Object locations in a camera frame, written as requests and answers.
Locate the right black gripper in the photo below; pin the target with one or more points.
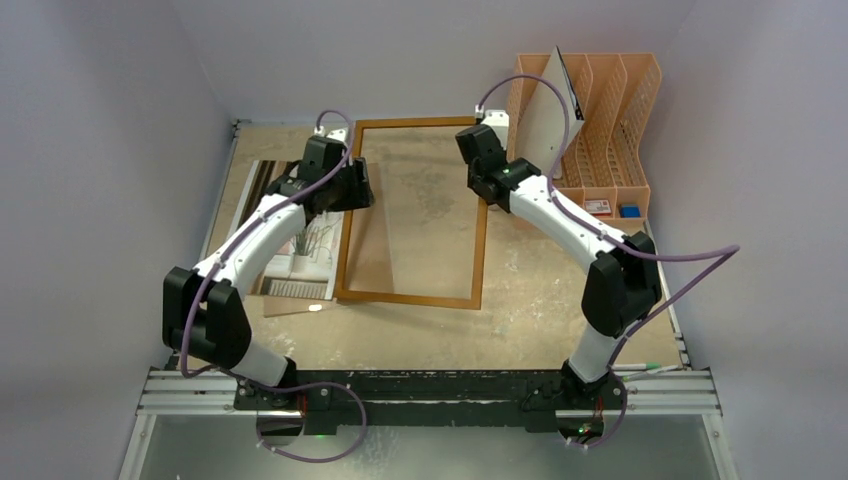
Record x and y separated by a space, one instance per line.
481 189

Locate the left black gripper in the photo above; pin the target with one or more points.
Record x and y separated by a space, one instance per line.
361 195

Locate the brown backing board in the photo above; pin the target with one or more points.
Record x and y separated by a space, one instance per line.
369 264

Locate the clear acrylic sheet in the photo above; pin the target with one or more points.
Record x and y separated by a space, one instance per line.
430 211

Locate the plant photo print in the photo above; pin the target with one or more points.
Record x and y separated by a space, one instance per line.
305 266

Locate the wooden picture frame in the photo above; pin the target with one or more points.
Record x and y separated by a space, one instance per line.
342 293

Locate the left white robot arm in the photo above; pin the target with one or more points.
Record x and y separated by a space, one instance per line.
203 315

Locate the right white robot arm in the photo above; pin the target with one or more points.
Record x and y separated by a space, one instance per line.
622 286

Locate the red white small box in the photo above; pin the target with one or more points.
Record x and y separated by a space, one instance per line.
598 207

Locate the orange file organizer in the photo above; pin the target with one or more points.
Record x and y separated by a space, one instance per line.
617 92

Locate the blue small box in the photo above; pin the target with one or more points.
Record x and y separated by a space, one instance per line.
630 211

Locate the green tipped pen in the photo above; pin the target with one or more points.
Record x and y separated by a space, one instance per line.
645 366

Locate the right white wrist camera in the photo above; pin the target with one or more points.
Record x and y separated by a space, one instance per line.
497 120

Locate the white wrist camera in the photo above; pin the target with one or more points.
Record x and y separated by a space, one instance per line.
340 134
497 120

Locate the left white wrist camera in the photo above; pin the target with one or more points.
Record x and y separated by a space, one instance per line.
340 134

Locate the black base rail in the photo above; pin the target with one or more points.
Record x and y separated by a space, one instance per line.
537 401

